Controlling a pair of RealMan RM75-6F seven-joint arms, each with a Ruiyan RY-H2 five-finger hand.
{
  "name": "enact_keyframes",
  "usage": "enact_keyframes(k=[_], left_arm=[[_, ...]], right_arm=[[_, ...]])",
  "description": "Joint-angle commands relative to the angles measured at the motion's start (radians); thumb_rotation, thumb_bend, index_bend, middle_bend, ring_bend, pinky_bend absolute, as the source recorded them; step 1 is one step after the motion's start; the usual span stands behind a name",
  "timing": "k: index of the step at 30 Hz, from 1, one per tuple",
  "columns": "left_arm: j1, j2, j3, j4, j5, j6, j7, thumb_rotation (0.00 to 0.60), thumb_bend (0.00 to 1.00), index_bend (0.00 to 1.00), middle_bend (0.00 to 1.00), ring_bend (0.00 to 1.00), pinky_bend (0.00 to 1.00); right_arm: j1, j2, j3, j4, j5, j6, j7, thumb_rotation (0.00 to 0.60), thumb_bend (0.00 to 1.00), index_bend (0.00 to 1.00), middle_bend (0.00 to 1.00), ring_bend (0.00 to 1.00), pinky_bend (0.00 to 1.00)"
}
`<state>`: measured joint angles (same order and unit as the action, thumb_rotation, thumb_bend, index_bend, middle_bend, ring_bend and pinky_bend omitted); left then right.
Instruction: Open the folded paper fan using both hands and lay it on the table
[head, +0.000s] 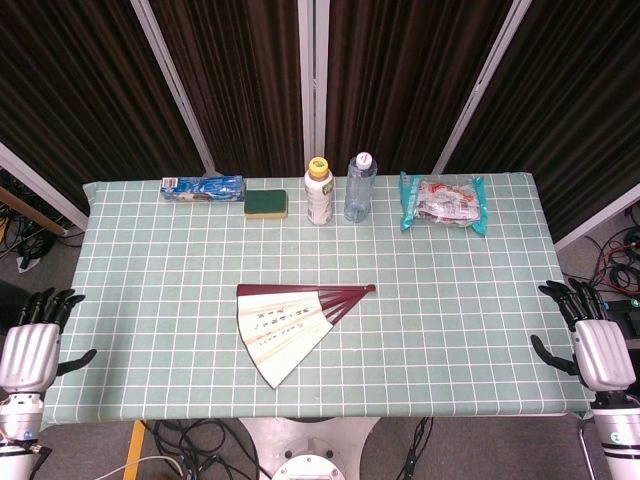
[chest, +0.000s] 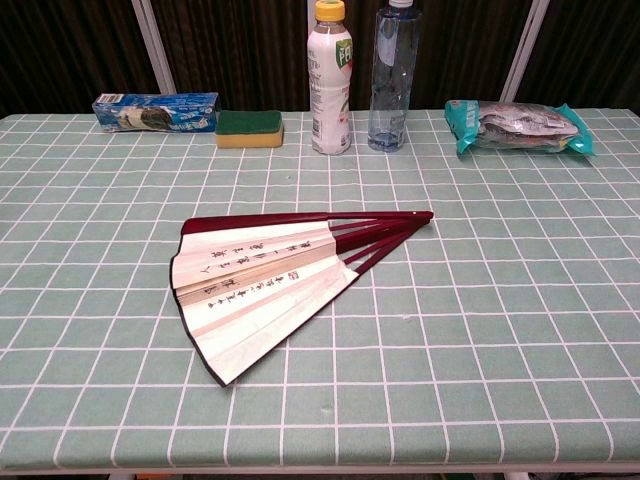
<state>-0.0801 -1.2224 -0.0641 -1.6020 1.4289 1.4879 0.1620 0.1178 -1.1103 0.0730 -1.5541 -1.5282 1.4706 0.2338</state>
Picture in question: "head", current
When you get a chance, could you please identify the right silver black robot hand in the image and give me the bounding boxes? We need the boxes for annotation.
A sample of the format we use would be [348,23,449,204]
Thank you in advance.
[530,278,637,396]

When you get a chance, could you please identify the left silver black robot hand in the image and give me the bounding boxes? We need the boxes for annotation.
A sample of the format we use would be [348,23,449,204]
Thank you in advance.
[0,288,98,396]

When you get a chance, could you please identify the paper folding fan red ribs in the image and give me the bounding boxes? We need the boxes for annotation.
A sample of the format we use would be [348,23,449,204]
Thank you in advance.
[235,283,377,390]

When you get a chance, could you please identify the chrome metal rod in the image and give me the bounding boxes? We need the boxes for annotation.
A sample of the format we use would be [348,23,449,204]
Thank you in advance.
[577,422,597,480]

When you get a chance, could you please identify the brown wooden plank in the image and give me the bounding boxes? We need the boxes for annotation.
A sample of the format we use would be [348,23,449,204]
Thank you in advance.
[0,187,69,236]

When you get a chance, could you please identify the green checkered tablecloth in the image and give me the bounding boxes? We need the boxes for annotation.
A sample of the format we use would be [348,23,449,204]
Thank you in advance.
[38,171,601,426]

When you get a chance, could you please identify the teal snack bag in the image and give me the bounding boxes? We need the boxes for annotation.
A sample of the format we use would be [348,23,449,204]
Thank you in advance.
[398,171,489,238]

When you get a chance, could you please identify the blue rectangular carton box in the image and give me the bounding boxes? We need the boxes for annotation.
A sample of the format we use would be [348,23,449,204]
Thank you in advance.
[159,174,247,204]

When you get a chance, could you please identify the dark brown curtain panel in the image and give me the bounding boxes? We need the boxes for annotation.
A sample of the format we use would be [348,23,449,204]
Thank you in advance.
[0,0,207,217]
[325,0,515,175]
[148,0,305,177]
[443,0,640,242]

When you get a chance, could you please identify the green yellow sponge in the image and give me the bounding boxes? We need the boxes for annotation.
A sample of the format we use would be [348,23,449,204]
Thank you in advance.
[243,189,290,221]

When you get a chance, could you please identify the clear plastic water bottle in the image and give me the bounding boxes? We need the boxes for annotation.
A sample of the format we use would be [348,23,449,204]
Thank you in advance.
[343,151,377,224]

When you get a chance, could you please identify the white bottle yellow cap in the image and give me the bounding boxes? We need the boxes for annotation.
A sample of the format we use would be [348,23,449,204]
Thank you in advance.
[304,156,335,227]

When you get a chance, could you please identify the red black cable bundle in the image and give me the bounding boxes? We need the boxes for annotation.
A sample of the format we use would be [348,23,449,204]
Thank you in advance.
[564,209,640,301]

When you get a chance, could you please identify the white partition frame post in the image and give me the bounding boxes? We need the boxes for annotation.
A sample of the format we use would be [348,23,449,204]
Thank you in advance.
[553,183,640,252]
[298,0,330,162]
[130,0,216,175]
[0,142,90,232]
[432,0,532,175]

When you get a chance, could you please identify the white cable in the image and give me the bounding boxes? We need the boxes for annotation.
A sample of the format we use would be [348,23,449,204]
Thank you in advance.
[92,455,171,480]

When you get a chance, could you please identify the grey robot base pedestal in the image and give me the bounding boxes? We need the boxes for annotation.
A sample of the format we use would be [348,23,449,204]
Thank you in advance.
[237,417,381,480]

